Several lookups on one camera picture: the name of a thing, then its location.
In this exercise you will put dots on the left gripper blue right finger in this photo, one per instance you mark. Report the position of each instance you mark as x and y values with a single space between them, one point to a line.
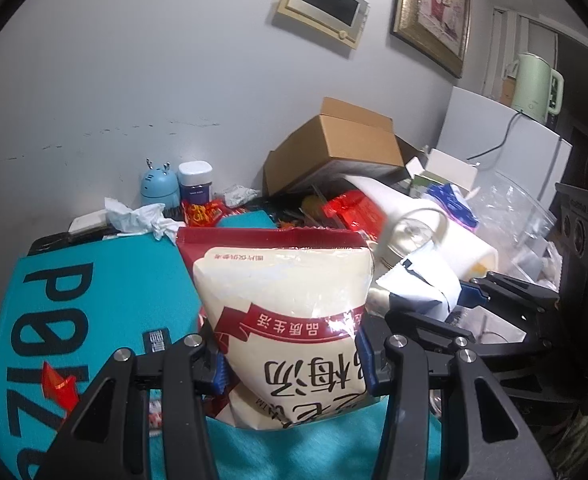
378 370

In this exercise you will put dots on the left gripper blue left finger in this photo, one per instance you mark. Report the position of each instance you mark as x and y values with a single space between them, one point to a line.
209 367

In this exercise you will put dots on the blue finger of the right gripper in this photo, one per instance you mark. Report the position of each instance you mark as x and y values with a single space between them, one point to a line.
432 335
472 296

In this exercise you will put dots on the white snack wrapper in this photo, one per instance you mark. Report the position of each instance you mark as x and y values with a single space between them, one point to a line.
430 287

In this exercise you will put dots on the white red plum drink bag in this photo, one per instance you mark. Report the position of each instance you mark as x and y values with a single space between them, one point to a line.
284 307

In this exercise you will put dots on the small red candy packet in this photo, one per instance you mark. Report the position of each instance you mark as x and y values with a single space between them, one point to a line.
61 390

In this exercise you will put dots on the white foam sheet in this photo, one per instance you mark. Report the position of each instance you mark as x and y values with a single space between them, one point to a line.
459 249

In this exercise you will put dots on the purple white tissue pack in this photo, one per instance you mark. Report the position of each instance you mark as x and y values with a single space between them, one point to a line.
450 198

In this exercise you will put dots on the white cartoon water bottle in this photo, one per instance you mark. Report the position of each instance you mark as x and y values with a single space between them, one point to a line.
404 233

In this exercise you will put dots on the white open carton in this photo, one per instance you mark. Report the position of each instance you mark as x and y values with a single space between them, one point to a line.
442 167

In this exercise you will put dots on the red snack packet by jar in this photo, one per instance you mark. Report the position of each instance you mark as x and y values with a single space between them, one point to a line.
207 215

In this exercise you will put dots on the teal bubble mat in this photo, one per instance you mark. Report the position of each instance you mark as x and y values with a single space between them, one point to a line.
73 307

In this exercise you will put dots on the crumpled white tissue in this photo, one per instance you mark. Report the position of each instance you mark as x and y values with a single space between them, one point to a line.
147 219

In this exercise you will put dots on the small crumpled white wrapper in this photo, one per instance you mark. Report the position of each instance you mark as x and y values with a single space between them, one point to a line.
238 195

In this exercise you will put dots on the white remote control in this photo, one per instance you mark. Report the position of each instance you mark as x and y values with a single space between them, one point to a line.
87 223

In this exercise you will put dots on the blue deer humidifier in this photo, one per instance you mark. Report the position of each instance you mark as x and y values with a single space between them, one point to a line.
159 185

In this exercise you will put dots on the white lid purple jar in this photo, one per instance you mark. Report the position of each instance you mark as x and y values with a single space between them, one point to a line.
195 181

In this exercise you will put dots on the cardboard box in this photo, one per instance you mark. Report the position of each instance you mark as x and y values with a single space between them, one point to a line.
342 138

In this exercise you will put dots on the green electric kettle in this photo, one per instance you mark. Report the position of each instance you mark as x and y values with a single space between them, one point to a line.
538 88

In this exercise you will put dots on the framed picture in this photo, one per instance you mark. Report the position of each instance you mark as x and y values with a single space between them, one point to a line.
438 29

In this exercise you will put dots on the wall intercom panel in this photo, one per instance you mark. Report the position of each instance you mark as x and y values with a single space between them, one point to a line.
342 20

